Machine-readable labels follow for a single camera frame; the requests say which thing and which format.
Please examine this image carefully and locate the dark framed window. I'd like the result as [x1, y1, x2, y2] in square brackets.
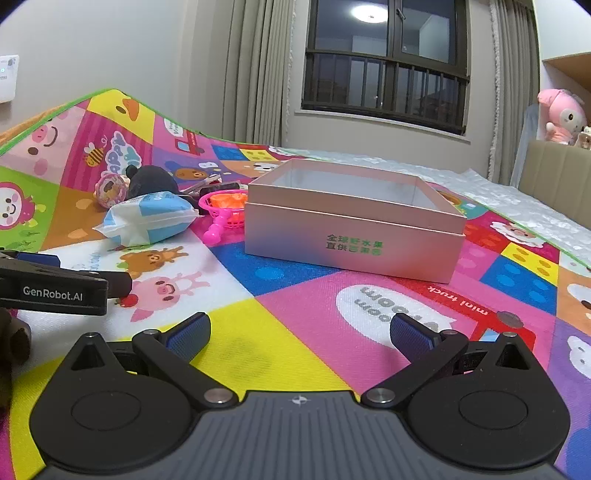
[301, 0, 471, 136]

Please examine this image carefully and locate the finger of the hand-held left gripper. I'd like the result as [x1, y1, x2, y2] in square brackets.
[105, 271, 133, 298]
[0, 250, 62, 269]

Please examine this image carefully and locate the beige curtain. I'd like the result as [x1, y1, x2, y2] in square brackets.
[222, 0, 296, 148]
[487, 0, 541, 185]

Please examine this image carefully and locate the pink bunny plush toy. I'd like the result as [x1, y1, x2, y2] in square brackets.
[537, 89, 587, 145]

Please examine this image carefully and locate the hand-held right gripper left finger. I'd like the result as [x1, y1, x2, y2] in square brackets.
[60, 312, 240, 411]

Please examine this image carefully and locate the pink round toy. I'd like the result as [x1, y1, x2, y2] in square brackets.
[95, 174, 129, 207]

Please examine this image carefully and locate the blue and white tissue packet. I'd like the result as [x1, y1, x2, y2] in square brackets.
[92, 191, 200, 247]

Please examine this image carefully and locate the orange plastic toy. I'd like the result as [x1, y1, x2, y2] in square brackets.
[210, 191, 247, 213]

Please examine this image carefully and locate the colourful printed play mat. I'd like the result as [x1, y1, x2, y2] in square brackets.
[0, 88, 591, 480]

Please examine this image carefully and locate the wooden wall shelf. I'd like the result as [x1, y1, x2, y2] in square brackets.
[540, 51, 591, 93]

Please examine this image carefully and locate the pink cardboard box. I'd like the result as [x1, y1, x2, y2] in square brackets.
[244, 158, 468, 284]

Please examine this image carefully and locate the beige padded headboard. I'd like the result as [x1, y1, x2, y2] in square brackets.
[519, 138, 591, 217]

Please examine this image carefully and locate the white wall device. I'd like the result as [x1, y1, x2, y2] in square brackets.
[0, 54, 20, 103]

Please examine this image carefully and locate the pink toy net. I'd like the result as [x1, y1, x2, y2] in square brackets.
[198, 188, 250, 245]

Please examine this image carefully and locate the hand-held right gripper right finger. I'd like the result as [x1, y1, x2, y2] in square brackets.
[360, 314, 541, 409]

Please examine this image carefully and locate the black plush toy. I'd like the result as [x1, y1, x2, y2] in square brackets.
[124, 165, 181, 199]

